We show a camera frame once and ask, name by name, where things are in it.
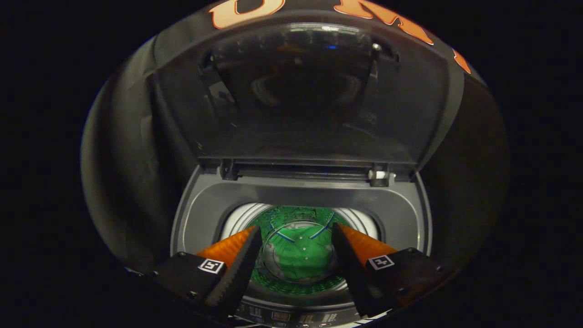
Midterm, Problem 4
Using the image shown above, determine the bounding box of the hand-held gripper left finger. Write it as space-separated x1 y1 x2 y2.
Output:
146 225 264 320

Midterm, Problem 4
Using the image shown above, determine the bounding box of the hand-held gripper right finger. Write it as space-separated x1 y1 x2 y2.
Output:
331 222 456 319

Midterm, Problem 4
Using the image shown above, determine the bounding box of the dark washing machine lid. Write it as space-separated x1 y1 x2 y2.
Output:
152 22 466 184

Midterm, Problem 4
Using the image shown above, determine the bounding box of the green polo shirt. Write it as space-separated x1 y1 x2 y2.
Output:
260 221 340 282

